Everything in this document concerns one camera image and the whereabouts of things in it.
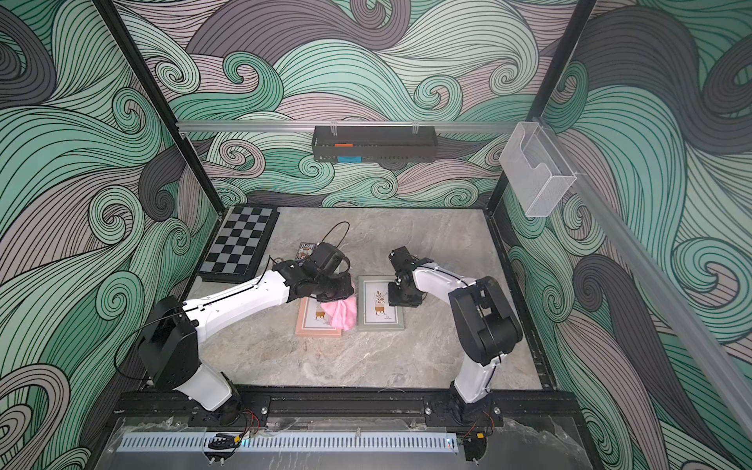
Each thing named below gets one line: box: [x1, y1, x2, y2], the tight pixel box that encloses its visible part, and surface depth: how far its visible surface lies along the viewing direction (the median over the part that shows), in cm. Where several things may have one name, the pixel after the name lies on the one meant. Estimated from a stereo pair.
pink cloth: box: [320, 293, 358, 332], surface depth 78 cm
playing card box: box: [295, 241, 317, 262], surface depth 109 cm
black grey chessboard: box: [198, 206, 281, 284], surface depth 106 cm
